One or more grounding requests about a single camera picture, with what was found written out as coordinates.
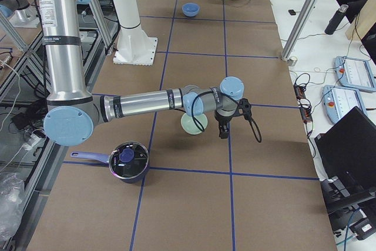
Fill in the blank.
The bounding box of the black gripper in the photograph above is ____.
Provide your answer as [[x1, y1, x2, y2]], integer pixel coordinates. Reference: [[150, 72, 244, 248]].
[[214, 98, 250, 139]]

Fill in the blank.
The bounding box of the blue bowl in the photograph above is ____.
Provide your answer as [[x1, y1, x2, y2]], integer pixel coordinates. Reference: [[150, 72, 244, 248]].
[[182, 3, 200, 18]]

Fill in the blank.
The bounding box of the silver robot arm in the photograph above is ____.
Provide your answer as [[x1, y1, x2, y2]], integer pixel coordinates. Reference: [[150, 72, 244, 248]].
[[38, 0, 254, 146]]

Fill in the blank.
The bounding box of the green bowl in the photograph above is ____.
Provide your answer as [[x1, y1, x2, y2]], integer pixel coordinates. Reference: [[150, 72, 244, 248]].
[[180, 113, 208, 135]]

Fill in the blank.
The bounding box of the dark blue saucepan with lid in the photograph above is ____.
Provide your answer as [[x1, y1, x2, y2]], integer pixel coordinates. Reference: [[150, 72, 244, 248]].
[[70, 141, 150, 183]]

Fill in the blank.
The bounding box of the near blue teach pendant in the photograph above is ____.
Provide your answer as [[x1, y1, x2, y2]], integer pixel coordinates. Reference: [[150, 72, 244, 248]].
[[323, 85, 367, 124]]

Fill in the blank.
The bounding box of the blue teach pendant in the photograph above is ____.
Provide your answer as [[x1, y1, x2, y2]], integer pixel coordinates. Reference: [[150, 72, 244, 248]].
[[333, 56, 375, 92], [323, 85, 367, 124]]

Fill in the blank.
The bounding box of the black laptop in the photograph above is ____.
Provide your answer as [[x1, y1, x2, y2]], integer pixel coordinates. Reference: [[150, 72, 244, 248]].
[[314, 106, 375, 189]]

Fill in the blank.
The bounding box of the small black device on table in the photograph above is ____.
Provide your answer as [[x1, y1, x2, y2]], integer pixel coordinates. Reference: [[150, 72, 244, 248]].
[[288, 9, 297, 15]]

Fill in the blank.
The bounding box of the far blue teach pendant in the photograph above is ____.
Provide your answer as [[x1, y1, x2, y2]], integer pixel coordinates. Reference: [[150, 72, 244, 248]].
[[333, 56, 375, 92]]

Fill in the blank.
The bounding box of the black water bottle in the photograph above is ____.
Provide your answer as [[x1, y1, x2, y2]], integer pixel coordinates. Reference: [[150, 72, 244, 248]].
[[324, 4, 348, 35]]

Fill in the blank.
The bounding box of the crumpled clear plastic bag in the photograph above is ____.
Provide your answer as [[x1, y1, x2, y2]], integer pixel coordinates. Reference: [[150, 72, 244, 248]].
[[1, 172, 25, 242]]

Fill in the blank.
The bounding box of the black wrist cable arm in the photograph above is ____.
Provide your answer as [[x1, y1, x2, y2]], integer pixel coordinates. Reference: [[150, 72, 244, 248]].
[[190, 93, 262, 143]]

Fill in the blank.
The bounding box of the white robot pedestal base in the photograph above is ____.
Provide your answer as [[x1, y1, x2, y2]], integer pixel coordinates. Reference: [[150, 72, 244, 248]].
[[113, 0, 158, 66]]

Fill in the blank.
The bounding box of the aluminium frame post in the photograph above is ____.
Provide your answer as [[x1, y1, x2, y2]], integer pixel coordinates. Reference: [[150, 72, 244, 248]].
[[281, 0, 317, 66]]

